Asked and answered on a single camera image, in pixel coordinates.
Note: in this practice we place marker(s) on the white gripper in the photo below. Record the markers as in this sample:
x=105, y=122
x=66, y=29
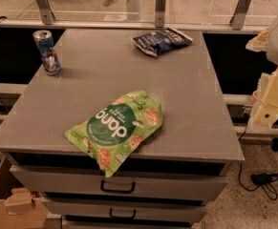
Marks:
x=265, y=99

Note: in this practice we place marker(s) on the blue chip bag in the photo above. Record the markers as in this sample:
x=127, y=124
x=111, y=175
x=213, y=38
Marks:
x=156, y=43

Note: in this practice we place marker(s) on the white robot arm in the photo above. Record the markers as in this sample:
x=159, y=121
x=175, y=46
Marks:
x=272, y=43

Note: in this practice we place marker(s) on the green rice chip bag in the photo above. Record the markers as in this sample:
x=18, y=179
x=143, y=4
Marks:
x=117, y=130

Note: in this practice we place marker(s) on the grey drawer cabinet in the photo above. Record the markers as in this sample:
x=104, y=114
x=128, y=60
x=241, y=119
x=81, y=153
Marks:
x=177, y=170

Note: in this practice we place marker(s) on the blue soda can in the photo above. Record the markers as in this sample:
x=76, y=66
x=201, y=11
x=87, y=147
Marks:
x=44, y=42

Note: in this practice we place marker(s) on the cardboard box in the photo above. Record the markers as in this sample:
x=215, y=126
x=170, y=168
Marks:
x=19, y=207

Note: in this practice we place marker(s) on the metal bracket right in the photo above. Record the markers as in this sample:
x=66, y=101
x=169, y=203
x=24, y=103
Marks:
x=239, y=16

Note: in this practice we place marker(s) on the metal bracket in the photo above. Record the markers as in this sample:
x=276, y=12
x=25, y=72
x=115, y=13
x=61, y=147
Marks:
x=46, y=13
x=160, y=6
x=239, y=16

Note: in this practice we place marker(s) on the metal bracket middle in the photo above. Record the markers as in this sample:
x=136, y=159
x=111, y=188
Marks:
x=160, y=6

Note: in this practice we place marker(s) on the drawer black handle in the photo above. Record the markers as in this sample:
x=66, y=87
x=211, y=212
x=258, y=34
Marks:
x=117, y=188
x=122, y=214

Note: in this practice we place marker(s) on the top drawer black handle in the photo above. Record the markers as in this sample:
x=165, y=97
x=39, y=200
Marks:
x=117, y=188

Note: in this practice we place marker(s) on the metal bracket left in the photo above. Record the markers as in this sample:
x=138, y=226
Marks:
x=46, y=13

